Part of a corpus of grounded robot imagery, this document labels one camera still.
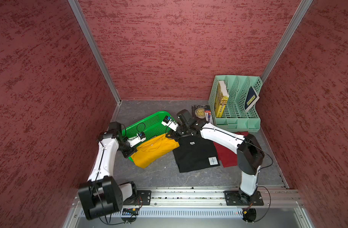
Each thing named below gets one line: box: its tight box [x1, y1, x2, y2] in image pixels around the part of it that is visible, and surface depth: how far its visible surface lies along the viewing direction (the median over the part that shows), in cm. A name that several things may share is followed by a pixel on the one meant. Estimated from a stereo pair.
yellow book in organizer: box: [214, 80, 230, 118], surface depth 95 cm
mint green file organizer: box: [208, 75, 263, 133], surface depth 105 cm
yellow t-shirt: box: [130, 133, 180, 169], surface depth 82 cm
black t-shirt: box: [172, 132, 221, 173], surface depth 88 cm
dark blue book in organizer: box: [244, 85, 260, 112], surface depth 106 cm
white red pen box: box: [204, 109, 214, 125], surface depth 108 cm
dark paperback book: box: [191, 104, 211, 121], surface depth 115 cm
